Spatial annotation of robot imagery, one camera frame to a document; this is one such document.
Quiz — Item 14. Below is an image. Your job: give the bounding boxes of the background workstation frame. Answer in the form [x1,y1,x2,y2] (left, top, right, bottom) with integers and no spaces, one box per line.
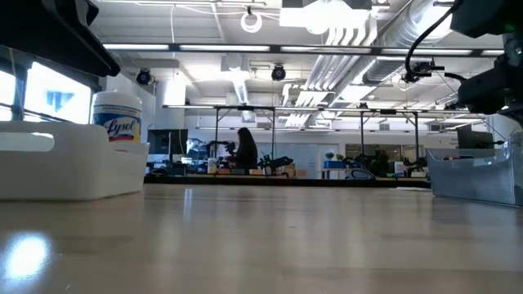
[162,104,454,176]

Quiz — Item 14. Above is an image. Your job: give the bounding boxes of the white cable coil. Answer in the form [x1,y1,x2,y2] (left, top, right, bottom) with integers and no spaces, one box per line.
[239,11,264,34]

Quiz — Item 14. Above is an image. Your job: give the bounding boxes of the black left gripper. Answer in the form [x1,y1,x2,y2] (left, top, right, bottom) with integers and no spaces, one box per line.
[0,0,122,78]

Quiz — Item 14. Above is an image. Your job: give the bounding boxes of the silver ventilation duct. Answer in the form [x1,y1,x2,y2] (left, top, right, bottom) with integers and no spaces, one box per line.
[363,0,454,85]

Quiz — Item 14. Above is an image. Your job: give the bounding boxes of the grey translucent plastic bin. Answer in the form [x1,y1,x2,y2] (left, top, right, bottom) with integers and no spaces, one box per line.
[424,131,523,208]

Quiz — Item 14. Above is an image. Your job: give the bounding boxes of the Lysol wipes canister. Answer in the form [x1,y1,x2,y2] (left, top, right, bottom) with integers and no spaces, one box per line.
[92,90,144,144]

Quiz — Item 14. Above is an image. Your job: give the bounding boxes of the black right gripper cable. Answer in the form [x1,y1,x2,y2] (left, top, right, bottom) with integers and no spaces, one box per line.
[403,0,467,82]

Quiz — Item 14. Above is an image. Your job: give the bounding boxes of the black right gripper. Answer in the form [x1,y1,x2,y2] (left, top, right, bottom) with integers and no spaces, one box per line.
[457,60,523,118]

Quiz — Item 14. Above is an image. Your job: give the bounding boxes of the tan cardboard box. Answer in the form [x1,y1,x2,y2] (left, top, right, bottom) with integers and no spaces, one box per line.
[281,163,310,179]

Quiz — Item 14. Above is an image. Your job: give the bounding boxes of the white plastic bin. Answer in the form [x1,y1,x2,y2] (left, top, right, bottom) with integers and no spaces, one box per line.
[0,121,150,202]

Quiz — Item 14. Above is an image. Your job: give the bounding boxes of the person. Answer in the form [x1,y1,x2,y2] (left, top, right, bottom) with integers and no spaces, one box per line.
[233,127,260,172]

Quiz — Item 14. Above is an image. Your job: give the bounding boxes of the bright window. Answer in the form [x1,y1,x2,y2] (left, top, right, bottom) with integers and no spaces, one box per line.
[0,60,93,126]

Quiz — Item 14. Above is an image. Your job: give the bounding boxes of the black computer monitor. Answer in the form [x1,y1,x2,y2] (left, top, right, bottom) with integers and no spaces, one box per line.
[456,127,496,150]
[147,128,190,156]

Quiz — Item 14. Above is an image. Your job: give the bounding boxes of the white ceiling pipes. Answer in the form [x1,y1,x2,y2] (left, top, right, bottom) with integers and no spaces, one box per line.
[304,24,379,93]

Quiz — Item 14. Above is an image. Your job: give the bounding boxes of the black overhead light bar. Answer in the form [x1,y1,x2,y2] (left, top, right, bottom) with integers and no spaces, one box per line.
[100,42,506,58]

